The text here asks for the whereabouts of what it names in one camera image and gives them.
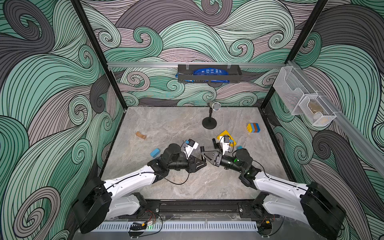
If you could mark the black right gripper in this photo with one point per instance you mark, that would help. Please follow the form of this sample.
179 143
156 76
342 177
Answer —
218 159

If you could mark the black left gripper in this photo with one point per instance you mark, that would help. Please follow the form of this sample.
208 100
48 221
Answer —
190 163

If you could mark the short black lipstick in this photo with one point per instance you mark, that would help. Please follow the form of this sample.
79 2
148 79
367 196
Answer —
215 143

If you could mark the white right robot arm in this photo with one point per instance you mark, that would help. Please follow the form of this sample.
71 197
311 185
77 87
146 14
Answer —
311 204

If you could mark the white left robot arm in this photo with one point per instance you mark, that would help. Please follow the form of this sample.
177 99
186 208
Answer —
102 200

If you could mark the black microphone stand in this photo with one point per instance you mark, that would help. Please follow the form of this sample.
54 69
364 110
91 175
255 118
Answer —
209 122

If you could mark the light blue foam block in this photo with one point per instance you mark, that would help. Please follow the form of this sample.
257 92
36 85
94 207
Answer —
155 152

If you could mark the multicolour toy brick stack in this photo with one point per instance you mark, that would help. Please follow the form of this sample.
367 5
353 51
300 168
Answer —
253 128

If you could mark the small brown wooden block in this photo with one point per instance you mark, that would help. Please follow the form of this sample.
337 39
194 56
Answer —
140 135

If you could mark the blue item in shelf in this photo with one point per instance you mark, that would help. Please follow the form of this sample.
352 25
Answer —
210 72

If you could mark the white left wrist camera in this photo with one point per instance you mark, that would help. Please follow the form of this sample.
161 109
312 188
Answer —
188 147

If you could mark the yellow triangular plastic frame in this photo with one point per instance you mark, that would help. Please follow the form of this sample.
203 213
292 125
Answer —
226 134

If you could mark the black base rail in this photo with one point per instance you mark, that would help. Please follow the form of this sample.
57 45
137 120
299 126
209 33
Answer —
245 209

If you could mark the white perforated cable tray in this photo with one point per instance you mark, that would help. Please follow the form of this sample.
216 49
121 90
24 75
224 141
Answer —
183 226

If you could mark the dark metal wall shelf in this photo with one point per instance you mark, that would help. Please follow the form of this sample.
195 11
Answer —
185 74

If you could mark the black left corner post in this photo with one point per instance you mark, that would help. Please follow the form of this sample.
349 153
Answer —
94 42

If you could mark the small clear wall bin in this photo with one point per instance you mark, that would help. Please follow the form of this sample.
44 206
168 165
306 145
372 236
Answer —
316 111

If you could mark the aluminium wall rail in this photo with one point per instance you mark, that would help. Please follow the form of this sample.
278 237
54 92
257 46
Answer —
152 64

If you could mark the right side aluminium rail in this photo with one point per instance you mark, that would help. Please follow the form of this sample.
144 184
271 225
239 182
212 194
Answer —
363 145

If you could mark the black corner frame post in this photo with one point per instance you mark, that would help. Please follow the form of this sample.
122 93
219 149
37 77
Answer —
306 29

